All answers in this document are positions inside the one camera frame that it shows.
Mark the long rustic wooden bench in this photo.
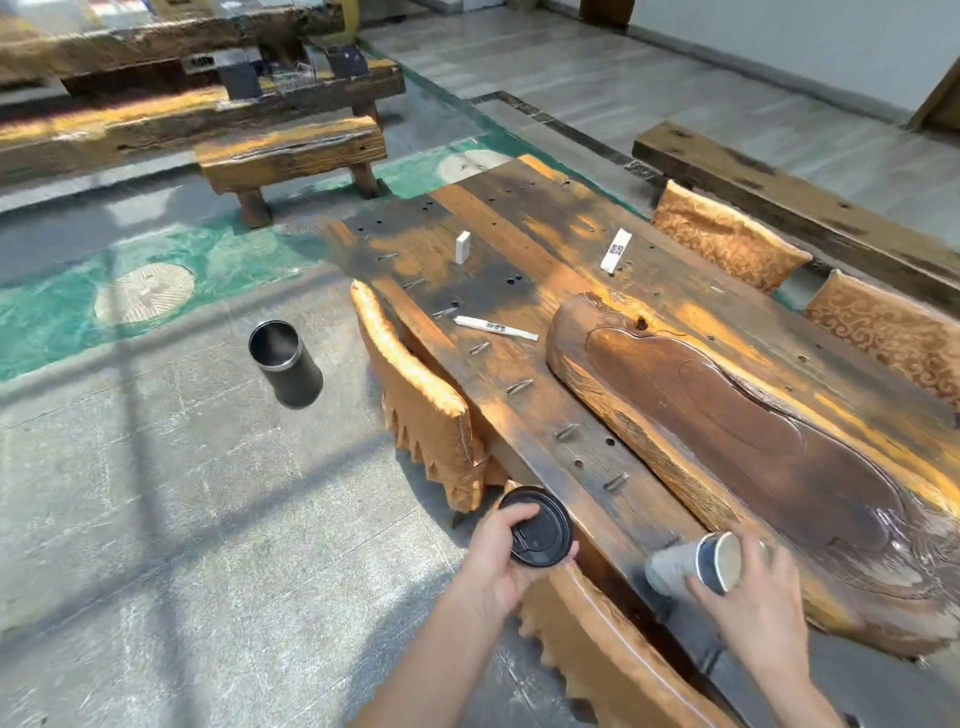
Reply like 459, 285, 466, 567
0, 60, 407, 189

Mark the person's left forearm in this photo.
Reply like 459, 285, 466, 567
348, 581, 526, 728

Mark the row of metal staples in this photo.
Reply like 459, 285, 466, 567
375, 251, 631, 493

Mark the chair with golden cushion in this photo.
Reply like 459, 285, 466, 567
650, 178, 813, 295
517, 562, 742, 728
350, 279, 511, 516
804, 268, 960, 412

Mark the person's right hand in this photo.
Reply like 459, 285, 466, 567
684, 531, 813, 687

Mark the paper cup with dark band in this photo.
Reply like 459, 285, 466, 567
645, 531, 771, 600

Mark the person's left hand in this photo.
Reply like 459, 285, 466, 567
457, 502, 581, 624

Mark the long white stick packet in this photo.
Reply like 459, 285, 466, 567
453, 315, 540, 343

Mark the carved wooden tea tray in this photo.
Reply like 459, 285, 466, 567
545, 291, 960, 658

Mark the long weathered wooden beam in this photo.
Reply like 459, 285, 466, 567
632, 121, 960, 309

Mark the small rustic wooden bench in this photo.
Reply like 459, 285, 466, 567
193, 116, 390, 230

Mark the white printed packet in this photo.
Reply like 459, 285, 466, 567
600, 228, 633, 274

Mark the person's right forearm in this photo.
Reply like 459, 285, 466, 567
742, 660, 850, 728

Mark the black metal bracket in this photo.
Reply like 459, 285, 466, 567
325, 43, 371, 81

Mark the black plastic cup lid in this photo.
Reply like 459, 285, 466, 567
498, 486, 576, 569

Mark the long rustic wooden table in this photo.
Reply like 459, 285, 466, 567
0, 0, 348, 85

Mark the black cylindrical trash bin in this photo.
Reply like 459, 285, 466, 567
248, 320, 325, 410

